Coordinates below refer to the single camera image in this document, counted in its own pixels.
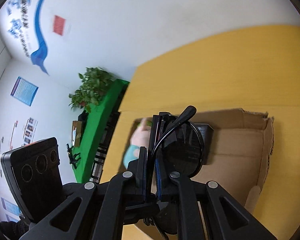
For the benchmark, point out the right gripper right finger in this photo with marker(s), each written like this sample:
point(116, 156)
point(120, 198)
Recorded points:
point(202, 211)

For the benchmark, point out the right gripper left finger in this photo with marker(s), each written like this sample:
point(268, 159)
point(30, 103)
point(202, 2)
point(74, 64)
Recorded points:
point(94, 211)

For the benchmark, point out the black sunglasses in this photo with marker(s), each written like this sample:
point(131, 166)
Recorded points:
point(179, 141)

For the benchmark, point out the black charger box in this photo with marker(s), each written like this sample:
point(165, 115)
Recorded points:
point(206, 132)

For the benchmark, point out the pink pig plush toy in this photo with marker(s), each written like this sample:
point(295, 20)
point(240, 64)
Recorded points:
point(139, 138)

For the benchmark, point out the cardboard box tray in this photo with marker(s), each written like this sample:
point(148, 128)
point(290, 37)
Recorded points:
point(242, 143)

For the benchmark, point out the green covered side table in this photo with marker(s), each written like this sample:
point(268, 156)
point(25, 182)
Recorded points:
point(97, 120)

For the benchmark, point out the potted green plant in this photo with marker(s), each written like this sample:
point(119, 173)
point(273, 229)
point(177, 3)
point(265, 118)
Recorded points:
point(95, 83)

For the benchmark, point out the blue framed wall poster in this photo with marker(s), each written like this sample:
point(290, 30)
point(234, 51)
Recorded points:
point(24, 91)

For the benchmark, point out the red wall notice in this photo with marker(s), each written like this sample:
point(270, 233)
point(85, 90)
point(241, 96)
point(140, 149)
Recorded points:
point(58, 25)

